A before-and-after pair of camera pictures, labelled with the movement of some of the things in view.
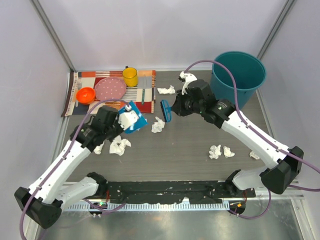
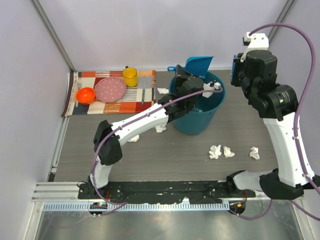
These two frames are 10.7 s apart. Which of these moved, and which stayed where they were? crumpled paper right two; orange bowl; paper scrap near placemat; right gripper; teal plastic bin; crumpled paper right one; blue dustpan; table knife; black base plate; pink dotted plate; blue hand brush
Moved: teal plastic bin; blue hand brush; blue dustpan; right gripper
Stayed: crumpled paper right two; pink dotted plate; orange bowl; paper scrap near placemat; table knife; crumpled paper right one; black base plate
